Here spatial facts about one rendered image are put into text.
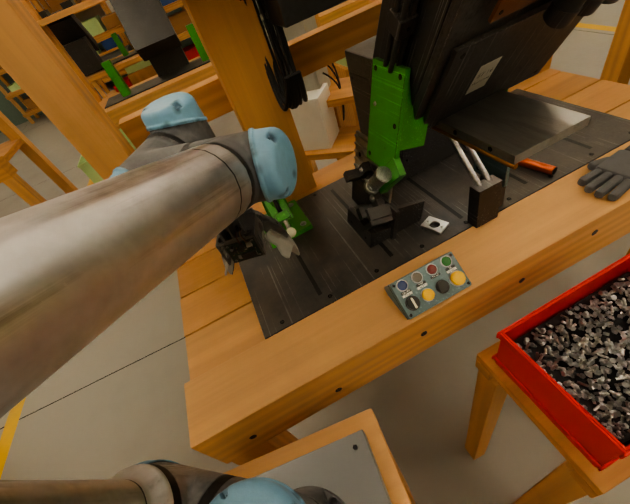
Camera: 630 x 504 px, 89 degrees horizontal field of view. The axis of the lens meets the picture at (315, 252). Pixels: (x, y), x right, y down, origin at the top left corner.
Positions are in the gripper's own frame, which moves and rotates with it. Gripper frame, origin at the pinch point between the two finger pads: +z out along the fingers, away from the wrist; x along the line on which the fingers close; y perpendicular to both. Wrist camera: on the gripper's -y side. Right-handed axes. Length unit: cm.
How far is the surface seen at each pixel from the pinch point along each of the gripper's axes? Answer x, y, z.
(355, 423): 10.1, 28.8, 18.6
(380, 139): 30.8, -17.1, -9.6
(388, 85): 33.6, -16.9, -20.3
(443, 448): 31, 19, 103
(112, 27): -271, -657, -5
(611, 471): 47, 42, 23
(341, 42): 32, -60, -19
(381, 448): 13.8, 33.7, 18.5
